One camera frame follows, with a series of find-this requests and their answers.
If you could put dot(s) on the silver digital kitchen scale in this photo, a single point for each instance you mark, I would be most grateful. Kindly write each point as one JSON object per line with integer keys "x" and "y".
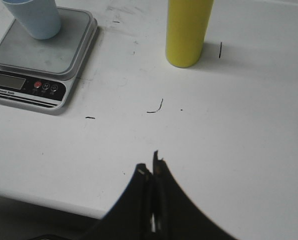
{"x": 39, "y": 75}

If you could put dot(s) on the yellow squeeze bottle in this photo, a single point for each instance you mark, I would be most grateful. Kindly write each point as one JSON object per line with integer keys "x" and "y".
{"x": 187, "y": 23}

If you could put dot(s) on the light blue plastic cup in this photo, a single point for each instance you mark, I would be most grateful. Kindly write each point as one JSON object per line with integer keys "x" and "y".
{"x": 40, "y": 18}

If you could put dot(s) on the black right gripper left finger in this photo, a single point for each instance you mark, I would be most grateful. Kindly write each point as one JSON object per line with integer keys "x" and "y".
{"x": 130, "y": 217}

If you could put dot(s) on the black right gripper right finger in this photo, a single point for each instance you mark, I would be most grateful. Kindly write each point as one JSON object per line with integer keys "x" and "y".
{"x": 177, "y": 217}

